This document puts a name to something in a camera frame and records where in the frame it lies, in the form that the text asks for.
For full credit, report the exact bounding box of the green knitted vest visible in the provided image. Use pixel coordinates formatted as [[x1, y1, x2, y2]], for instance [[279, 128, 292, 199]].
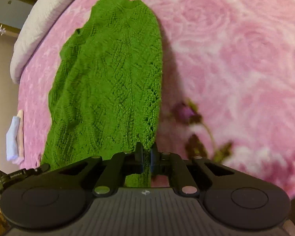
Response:
[[40, 0, 163, 188]]

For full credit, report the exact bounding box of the light blue folded garment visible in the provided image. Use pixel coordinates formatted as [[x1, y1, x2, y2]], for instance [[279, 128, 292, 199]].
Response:
[[6, 116, 20, 161]]

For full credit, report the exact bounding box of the pale pink folded garment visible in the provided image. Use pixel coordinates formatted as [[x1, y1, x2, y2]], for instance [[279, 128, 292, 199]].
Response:
[[13, 110, 24, 165]]

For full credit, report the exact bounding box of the pink floral bed blanket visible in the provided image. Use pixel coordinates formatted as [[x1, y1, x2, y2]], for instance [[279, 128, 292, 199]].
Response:
[[18, 0, 295, 197]]

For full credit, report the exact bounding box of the grey ribbed duvet roll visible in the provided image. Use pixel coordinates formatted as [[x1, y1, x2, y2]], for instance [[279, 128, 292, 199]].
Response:
[[10, 0, 74, 84]]

